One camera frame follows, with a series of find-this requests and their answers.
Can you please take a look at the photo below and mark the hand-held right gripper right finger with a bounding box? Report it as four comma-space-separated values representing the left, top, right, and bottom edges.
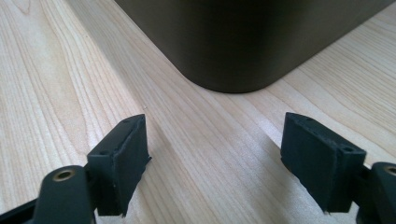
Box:
280, 111, 367, 215

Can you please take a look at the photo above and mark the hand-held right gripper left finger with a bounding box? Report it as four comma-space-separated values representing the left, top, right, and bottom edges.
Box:
86, 113, 152, 217

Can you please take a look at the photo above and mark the dark brown box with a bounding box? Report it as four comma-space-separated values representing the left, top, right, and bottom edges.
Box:
113, 0, 396, 94

